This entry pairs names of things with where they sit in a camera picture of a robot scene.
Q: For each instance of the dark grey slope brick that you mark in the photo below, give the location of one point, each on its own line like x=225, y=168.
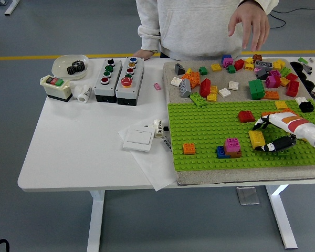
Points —
x=179, y=69

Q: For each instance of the red long toy brick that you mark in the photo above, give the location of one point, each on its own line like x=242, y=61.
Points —
x=204, y=88

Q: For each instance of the small pink toy brick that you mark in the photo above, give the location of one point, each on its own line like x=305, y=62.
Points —
x=157, y=86
x=257, y=70

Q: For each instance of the green tall toy brick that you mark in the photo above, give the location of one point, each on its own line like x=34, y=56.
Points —
x=256, y=89

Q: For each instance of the brown toy brick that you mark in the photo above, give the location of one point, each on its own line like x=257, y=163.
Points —
x=236, y=154
x=257, y=57

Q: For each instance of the grey emergency-stop control box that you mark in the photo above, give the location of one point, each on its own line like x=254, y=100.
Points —
x=136, y=78

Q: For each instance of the magenta square toy brick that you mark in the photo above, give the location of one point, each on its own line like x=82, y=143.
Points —
x=232, y=145
x=274, y=73
x=228, y=63

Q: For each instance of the white table leg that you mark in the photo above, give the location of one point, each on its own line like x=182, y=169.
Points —
x=282, y=218
x=95, y=223

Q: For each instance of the cream switch red green buttons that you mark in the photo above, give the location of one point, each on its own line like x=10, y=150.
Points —
x=56, y=92

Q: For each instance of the white labelled cylinder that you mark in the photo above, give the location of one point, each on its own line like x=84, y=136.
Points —
x=158, y=130

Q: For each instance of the orange long toy brick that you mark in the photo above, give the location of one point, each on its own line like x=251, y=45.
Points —
x=265, y=113
x=288, y=110
x=271, y=95

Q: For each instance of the person's right hand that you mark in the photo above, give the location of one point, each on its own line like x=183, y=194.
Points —
x=145, y=54

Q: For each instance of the grey long toy brick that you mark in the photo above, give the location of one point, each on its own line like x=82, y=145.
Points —
x=263, y=64

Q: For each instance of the green toy baseplate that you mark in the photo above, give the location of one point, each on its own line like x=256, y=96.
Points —
x=199, y=126

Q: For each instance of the white wall switch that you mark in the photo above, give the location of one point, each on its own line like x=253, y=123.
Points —
x=139, y=137

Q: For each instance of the clear printed label strip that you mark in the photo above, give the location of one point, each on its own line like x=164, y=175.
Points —
x=166, y=144

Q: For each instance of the light grey toy brick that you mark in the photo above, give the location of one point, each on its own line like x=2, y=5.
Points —
x=185, y=89

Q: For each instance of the yellow small toy brick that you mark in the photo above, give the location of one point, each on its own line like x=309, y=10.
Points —
x=249, y=60
x=189, y=71

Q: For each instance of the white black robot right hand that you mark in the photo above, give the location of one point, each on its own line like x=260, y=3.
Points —
x=291, y=126

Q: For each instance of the white pipe fitting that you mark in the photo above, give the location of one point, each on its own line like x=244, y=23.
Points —
x=84, y=94

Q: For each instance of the magenta tall toy brick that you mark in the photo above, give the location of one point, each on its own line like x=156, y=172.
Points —
x=271, y=82

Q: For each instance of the red square toy brick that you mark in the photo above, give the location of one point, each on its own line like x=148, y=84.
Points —
x=292, y=77
x=246, y=116
x=239, y=64

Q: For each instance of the grey-brown mat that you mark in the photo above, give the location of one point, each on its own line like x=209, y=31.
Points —
x=225, y=176

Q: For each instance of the light green flat plate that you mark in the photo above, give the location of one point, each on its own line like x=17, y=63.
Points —
x=309, y=115

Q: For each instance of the dark green flat brick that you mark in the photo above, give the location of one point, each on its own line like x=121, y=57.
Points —
x=277, y=137

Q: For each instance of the white square toy brick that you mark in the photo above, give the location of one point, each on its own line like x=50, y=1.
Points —
x=224, y=92
x=233, y=85
x=176, y=81

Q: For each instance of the yellow flat toy brick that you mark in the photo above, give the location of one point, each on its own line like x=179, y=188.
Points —
x=281, y=105

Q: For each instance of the white paper sheet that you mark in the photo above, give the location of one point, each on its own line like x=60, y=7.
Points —
x=152, y=170

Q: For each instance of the grey four-button control box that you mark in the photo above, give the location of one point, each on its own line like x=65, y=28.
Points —
x=113, y=84

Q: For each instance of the black metal gear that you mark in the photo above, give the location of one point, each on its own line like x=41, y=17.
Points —
x=81, y=66
x=72, y=71

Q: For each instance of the white small toy brick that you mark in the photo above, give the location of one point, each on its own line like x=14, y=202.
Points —
x=301, y=100

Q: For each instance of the yellow square toy brick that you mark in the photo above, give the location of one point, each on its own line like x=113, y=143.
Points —
x=214, y=89
x=278, y=64
x=249, y=67
x=216, y=67
x=211, y=98
x=284, y=81

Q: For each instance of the person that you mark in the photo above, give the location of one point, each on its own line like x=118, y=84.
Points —
x=194, y=26

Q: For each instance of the yellow long toy brick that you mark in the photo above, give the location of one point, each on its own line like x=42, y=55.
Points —
x=256, y=137

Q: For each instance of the small green plastic piece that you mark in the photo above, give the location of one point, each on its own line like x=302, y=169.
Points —
x=303, y=60

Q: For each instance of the dark grey toy brick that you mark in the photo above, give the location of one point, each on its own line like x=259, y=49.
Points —
x=262, y=74

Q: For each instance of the small grey metal piece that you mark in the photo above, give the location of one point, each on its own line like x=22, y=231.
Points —
x=307, y=68

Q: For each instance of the person's left forearm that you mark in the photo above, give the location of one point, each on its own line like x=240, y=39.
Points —
x=269, y=5

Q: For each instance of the person's right forearm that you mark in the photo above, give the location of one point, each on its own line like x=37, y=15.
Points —
x=148, y=38

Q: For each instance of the blue toy brick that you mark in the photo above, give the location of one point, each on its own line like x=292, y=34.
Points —
x=225, y=57
x=221, y=152

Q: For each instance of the red tall toy brick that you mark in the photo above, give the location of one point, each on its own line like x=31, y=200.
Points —
x=293, y=88

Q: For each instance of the person's left hand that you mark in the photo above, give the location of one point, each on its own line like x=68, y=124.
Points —
x=252, y=23

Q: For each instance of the metal floor plate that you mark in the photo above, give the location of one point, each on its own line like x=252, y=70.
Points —
x=248, y=196

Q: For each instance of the white furniture foot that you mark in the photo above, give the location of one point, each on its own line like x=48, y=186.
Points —
x=9, y=10

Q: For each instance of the white oval bowl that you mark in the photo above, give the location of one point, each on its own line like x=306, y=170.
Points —
x=60, y=64

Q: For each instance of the orange square toy brick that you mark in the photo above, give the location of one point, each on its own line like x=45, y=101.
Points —
x=189, y=148

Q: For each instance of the green long toy brick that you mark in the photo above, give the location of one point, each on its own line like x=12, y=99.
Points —
x=198, y=99

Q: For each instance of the lime green toy brick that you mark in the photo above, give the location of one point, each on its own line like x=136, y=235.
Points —
x=285, y=71

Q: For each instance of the green small toy brick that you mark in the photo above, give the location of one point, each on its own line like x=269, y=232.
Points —
x=203, y=71
x=231, y=69

